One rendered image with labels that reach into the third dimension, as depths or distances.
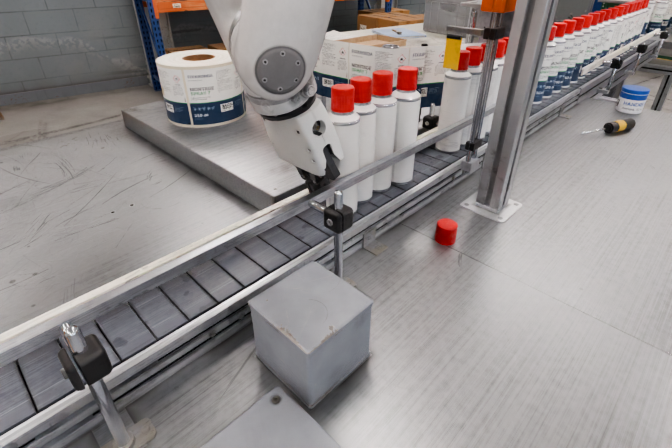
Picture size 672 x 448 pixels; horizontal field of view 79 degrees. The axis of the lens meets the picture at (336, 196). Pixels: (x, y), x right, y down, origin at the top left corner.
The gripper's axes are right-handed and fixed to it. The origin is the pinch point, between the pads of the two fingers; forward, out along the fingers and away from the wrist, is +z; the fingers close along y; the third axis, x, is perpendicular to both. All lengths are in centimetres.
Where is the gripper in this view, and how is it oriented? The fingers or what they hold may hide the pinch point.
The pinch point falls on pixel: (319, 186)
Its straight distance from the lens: 62.1
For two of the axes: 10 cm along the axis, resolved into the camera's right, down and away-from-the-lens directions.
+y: -7.2, -3.5, 6.0
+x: -6.5, 6.4, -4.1
